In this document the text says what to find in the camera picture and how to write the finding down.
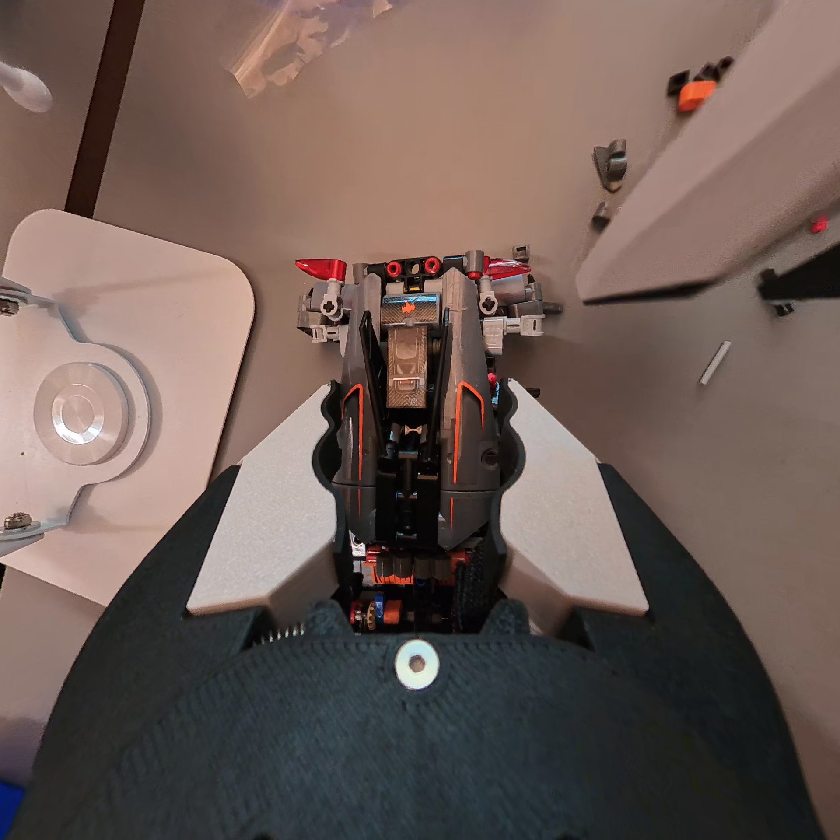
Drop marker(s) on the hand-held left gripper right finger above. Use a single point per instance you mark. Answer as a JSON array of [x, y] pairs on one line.
[[564, 512]]

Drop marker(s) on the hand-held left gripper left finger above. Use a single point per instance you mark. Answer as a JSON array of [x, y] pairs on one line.
[[275, 512]]

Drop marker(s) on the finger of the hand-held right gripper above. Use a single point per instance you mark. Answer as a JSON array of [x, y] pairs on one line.
[[722, 164]]

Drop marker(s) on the grey and black lego car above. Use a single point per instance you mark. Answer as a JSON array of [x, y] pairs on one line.
[[407, 407]]

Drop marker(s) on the orange lego piece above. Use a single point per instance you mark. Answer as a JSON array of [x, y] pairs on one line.
[[695, 96]]

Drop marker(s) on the small black lego piece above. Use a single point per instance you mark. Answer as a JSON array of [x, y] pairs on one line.
[[714, 69], [678, 82]]

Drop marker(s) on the grey curved lego piece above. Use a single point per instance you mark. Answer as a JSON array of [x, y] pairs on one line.
[[610, 163]]

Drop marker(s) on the small red lego piece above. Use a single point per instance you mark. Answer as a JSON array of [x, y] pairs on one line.
[[819, 225]]

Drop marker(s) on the small dark grey lego piece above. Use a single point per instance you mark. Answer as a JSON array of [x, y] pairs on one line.
[[600, 214]]

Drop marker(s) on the white lego rod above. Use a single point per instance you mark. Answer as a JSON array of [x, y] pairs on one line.
[[715, 362]]

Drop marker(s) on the clear plastic bag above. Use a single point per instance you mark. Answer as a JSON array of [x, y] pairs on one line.
[[295, 39]]

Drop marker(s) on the white rounded object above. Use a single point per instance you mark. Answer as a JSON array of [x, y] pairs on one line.
[[26, 88]]

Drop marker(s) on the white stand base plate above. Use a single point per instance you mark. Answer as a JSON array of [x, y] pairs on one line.
[[177, 308]]

